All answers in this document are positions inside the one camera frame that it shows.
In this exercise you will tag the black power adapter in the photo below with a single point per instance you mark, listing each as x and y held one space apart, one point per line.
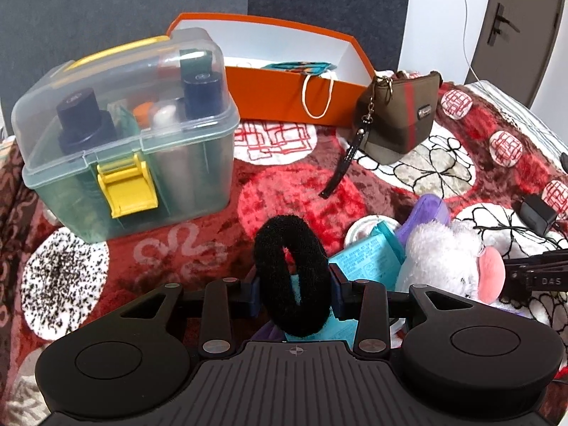
534 213

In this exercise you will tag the teal printed face mask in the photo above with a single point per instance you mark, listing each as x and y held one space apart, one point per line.
297 67

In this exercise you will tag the dark blue capped bottle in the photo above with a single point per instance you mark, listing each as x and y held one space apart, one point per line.
84 115
202 93

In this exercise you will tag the orange capped bottle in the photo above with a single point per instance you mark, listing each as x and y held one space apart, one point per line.
143 113

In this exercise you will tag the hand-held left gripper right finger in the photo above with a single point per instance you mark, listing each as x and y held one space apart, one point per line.
335 295

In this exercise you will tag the orange cardboard box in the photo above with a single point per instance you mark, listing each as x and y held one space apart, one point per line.
275 93

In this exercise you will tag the grey door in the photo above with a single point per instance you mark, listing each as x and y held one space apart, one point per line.
532 31

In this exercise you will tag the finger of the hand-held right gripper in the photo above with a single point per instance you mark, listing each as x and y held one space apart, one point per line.
537 261
532 282

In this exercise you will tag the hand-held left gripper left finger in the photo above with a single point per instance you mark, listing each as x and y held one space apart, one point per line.
254 297

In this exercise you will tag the white and pink plush toy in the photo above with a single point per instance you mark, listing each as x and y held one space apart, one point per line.
439 253

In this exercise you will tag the clear plastic storage box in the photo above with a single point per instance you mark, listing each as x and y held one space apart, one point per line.
186 177

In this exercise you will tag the red and white floral blanket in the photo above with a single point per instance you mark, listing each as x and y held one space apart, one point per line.
284 195

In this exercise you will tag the white capped bottle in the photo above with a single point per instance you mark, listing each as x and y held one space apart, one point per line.
165 113

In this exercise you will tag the teal plastic packet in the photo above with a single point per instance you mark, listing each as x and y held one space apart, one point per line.
368 257

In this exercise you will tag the white round lid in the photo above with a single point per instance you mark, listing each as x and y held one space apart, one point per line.
361 230

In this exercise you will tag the black scrunchie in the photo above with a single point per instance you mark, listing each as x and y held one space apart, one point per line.
273 248

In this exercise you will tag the brown striped pouch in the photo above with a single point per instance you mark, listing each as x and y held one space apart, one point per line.
399 120

